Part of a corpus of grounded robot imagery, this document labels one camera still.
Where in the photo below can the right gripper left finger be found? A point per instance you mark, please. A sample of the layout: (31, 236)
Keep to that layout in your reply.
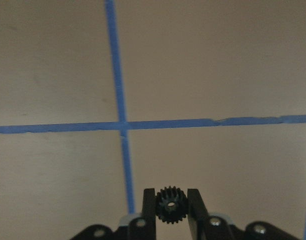
(141, 225)

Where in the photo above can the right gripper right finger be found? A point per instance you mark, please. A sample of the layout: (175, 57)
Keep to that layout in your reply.
(202, 225)

